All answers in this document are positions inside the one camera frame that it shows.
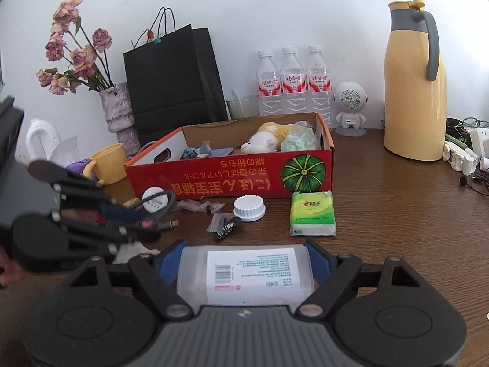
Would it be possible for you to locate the black earphone cable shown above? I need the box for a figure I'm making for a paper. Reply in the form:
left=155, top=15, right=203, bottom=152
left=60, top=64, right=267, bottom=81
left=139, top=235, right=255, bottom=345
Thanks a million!
left=458, top=172, right=489, bottom=195

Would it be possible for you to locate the purple grey textured vase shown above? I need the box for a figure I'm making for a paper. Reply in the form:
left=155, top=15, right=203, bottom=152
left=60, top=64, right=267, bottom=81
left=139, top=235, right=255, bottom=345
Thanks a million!
left=100, top=82, right=142, bottom=156

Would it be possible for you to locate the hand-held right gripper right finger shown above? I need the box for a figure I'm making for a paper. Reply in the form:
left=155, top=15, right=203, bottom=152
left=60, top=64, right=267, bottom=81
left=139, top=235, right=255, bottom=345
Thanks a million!
left=296, top=239, right=420, bottom=319

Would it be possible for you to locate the green pocket tissue packet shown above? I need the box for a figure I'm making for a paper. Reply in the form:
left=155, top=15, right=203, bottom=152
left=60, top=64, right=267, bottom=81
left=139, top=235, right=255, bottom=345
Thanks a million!
left=289, top=190, right=337, bottom=237

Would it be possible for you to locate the blue patterned packet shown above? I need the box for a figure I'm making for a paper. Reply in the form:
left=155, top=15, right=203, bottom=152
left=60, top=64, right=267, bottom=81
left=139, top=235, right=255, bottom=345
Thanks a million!
left=179, top=141, right=213, bottom=160

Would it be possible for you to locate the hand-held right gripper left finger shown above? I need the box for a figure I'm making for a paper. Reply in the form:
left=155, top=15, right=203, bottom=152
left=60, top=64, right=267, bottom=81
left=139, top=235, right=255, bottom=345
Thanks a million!
left=63, top=239, right=194, bottom=321

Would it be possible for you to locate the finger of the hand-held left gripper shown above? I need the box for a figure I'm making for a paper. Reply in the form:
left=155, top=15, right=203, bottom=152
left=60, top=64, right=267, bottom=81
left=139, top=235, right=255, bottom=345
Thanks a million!
left=51, top=213, right=162, bottom=257
left=53, top=178, right=148, bottom=225

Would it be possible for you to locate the empty clear wrapper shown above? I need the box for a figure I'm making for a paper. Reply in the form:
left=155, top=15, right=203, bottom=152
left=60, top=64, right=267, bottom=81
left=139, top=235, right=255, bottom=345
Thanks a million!
left=176, top=199, right=209, bottom=213

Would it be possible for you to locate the white plug adapter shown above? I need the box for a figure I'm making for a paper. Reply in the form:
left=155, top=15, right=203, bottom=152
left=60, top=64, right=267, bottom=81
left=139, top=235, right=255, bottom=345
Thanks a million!
left=469, top=127, right=489, bottom=157

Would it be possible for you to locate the dried rose bouquet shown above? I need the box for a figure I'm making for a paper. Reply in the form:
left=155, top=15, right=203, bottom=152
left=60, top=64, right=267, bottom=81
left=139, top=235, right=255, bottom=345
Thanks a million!
left=36, top=0, right=115, bottom=96

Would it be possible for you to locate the crumpled white tissue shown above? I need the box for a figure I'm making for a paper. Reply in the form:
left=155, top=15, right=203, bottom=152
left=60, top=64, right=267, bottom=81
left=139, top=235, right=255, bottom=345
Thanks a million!
left=114, top=242, right=161, bottom=265

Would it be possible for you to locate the white robot shaped speaker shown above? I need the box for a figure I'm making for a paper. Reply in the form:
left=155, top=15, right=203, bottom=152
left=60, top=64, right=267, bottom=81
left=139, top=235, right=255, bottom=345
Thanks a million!
left=332, top=80, right=368, bottom=137

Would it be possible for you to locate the clear glass cup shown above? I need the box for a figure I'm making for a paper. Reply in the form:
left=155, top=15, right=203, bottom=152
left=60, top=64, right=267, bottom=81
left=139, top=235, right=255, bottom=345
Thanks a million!
left=226, top=90, right=261, bottom=120

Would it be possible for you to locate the black paper bag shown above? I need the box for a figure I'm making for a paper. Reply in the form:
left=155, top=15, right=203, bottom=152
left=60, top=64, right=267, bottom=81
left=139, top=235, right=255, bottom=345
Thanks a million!
left=123, top=7, right=229, bottom=148

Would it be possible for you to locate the white ribbed bottle cap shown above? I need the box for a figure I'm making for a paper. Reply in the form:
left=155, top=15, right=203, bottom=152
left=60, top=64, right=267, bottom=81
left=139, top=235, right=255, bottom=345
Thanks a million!
left=233, top=195, right=265, bottom=223

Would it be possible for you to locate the greenish crumpled plastic bag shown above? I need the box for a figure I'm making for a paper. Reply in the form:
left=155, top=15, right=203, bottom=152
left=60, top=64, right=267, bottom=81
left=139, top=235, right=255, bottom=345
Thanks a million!
left=281, top=120, right=321, bottom=152

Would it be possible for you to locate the white and tan plush toy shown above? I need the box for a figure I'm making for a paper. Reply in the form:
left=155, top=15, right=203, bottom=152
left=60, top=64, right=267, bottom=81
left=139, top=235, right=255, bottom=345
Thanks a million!
left=240, top=121, right=306, bottom=154

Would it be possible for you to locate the yellow mug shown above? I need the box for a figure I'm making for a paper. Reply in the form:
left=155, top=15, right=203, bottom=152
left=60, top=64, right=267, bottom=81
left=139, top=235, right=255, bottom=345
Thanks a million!
left=83, top=143, right=128, bottom=186

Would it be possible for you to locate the purple tissue pack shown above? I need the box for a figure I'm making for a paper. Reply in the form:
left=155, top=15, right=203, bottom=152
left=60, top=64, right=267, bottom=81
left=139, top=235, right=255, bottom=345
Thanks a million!
left=50, top=135, right=93, bottom=178

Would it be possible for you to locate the red cardboard box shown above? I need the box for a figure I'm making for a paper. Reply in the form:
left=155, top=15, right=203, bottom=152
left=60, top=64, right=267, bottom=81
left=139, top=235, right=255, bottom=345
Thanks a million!
left=124, top=112, right=336, bottom=201

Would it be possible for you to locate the yellow thermos jug grey handle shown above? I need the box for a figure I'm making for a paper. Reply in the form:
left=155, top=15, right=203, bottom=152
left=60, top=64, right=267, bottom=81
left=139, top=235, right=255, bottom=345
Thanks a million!
left=383, top=0, right=447, bottom=161

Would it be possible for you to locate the person's left hand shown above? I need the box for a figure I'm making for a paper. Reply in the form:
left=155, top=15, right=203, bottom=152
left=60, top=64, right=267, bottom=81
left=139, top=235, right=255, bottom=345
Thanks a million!
left=0, top=245, right=24, bottom=288

